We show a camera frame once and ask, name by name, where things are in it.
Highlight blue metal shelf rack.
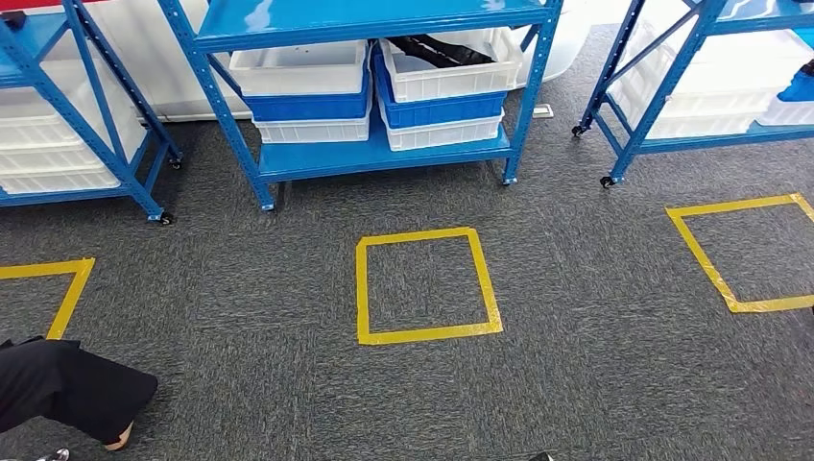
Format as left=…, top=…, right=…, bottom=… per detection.
left=570, top=0, right=814, bottom=190
left=0, top=0, right=185, bottom=227
left=156, top=0, right=564, bottom=213

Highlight yellow floor tape square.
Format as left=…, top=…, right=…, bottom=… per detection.
left=664, top=192, right=814, bottom=315
left=354, top=226, right=504, bottom=348

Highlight black parts in crate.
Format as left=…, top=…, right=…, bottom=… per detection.
left=388, top=35, right=498, bottom=70

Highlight person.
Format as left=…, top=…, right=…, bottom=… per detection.
left=0, top=337, right=159, bottom=453

